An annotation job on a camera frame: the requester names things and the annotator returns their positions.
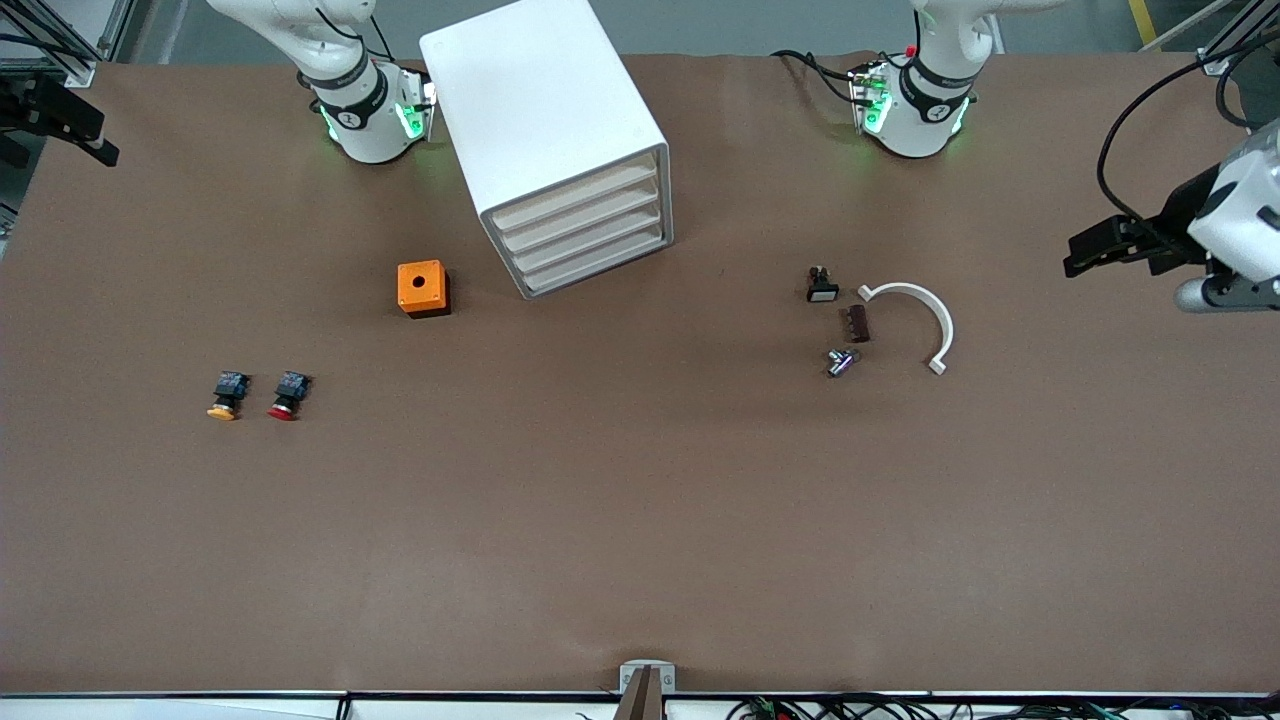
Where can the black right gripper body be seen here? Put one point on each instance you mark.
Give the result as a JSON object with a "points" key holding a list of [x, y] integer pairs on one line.
{"points": [[40, 108]]}

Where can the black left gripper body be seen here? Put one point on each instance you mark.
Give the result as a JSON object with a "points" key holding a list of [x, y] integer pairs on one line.
{"points": [[1178, 222]]}

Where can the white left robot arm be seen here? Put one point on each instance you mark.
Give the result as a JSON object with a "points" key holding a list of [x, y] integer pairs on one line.
{"points": [[915, 140]]}

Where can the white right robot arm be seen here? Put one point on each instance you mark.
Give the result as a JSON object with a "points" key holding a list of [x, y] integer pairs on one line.
{"points": [[365, 135]]}

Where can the yellow push button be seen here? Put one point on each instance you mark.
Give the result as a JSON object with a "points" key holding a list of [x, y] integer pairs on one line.
{"points": [[228, 385]]}

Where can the red push button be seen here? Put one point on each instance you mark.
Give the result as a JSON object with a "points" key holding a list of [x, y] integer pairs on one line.
{"points": [[290, 385]]}

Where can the brown terminal block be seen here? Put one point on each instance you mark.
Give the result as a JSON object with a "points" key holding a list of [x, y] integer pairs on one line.
{"points": [[858, 324]]}

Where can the orange box with hole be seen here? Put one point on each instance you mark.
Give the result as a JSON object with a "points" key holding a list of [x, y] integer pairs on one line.
{"points": [[408, 290]]}

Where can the brown table mat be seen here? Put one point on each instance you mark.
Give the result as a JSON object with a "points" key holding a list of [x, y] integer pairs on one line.
{"points": [[640, 500]]}

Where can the aluminium frame profile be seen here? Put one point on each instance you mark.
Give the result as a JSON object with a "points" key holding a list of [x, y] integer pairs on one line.
{"points": [[1240, 25], [80, 70]]}

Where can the white curved bracket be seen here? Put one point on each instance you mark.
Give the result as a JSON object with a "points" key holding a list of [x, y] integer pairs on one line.
{"points": [[935, 304]]}

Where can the black switch white face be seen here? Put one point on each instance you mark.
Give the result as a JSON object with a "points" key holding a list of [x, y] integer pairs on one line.
{"points": [[822, 292]]}

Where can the silver key switch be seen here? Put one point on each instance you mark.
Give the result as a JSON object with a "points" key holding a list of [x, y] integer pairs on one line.
{"points": [[840, 363]]}

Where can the grey metal mounting bracket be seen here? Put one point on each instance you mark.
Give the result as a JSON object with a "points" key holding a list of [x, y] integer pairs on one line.
{"points": [[668, 680]]}

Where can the brown post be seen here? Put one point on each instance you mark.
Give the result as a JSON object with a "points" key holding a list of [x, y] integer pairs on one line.
{"points": [[640, 700]]}

